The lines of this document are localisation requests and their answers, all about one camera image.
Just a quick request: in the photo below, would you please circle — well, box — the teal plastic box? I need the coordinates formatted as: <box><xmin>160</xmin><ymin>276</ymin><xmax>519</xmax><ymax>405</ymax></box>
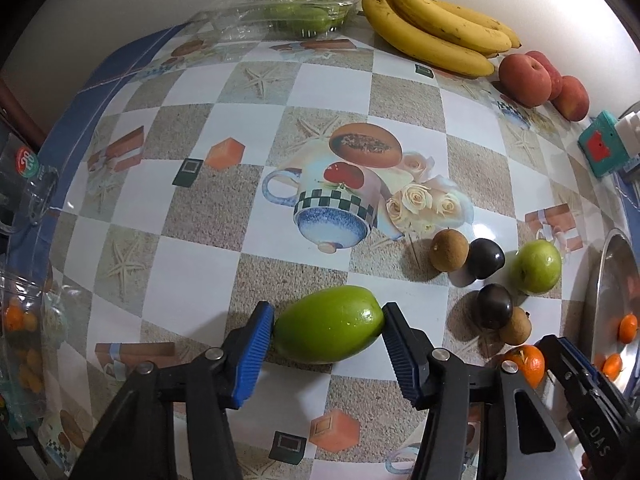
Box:
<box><xmin>578</xmin><ymin>110</ymin><xmax>639</xmax><ymax>179</ymax></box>

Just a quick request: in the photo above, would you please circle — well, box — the orange tangerine bowl bottom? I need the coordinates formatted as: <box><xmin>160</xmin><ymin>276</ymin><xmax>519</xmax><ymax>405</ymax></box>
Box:
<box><xmin>601</xmin><ymin>353</ymin><xmax>623</xmax><ymax>382</ymax></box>

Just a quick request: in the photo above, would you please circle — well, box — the clear plastic tray of limes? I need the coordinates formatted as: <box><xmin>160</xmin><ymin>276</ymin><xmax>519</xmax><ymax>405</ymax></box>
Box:
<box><xmin>205</xmin><ymin>0</ymin><xmax>359</xmax><ymax>42</ymax></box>

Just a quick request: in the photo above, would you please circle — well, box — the red apple middle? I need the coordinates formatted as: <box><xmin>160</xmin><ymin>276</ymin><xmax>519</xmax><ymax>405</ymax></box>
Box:
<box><xmin>527</xmin><ymin>50</ymin><xmax>563</xmax><ymax>101</ymax></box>

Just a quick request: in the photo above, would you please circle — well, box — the orange tangerine in bowl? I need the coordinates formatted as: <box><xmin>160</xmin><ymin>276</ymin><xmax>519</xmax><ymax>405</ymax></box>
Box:
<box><xmin>617</xmin><ymin>313</ymin><xmax>639</xmax><ymax>344</ymax></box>

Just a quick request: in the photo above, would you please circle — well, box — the stainless steel bowl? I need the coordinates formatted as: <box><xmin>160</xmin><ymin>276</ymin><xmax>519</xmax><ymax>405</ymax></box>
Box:
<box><xmin>579</xmin><ymin>229</ymin><xmax>639</xmax><ymax>399</ymax></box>

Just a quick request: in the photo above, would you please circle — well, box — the orange tangerine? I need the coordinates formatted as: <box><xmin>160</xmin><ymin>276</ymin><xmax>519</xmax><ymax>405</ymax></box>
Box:
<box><xmin>617</xmin><ymin>313</ymin><xmax>639</xmax><ymax>344</ymax></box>
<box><xmin>501</xmin><ymin>344</ymin><xmax>546</xmax><ymax>389</ymax></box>

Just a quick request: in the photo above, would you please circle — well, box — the yellow banana bunch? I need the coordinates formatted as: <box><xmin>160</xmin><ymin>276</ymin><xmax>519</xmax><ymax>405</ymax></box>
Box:
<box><xmin>361</xmin><ymin>0</ymin><xmax>522</xmax><ymax>78</ymax></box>

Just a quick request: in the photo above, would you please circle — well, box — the oval green mango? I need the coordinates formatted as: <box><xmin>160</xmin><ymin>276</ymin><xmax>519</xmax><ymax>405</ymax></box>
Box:
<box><xmin>272</xmin><ymin>285</ymin><xmax>384</xmax><ymax>365</ymax></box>

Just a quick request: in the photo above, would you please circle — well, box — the clear plastic fruit container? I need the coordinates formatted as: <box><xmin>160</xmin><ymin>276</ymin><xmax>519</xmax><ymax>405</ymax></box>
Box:
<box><xmin>1</xmin><ymin>266</ymin><xmax>55</xmax><ymax>434</ymax></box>

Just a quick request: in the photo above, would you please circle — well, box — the round green fruit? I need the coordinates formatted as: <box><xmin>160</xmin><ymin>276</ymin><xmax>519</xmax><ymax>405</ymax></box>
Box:
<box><xmin>509</xmin><ymin>240</ymin><xmax>562</xmax><ymax>295</ymax></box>

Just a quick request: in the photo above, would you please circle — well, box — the dark plum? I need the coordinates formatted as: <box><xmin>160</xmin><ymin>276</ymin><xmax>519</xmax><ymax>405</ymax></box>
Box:
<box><xmin>474</xmin><ymin>284</ymin><xmax>513</xmax><ymax>330</ymax></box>
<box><xmin>465</xmin><ymin>238</ymin><xmax>506</xmax><ymax>280</ymax></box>

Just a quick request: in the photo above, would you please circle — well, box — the patterned vinyl tablecloth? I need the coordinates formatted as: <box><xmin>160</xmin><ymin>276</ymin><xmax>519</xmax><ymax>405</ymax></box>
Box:
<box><xmin>2</xmin><ymin>20</ymin><xmax>630</xmax><ymax>479</ymax></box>

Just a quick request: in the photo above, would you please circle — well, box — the red apple right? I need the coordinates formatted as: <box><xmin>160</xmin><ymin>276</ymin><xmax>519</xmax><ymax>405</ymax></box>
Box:
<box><xmin>551</xmin><ymin>75</ymin><xmax>590</xmax><ymax>122</ymax></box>

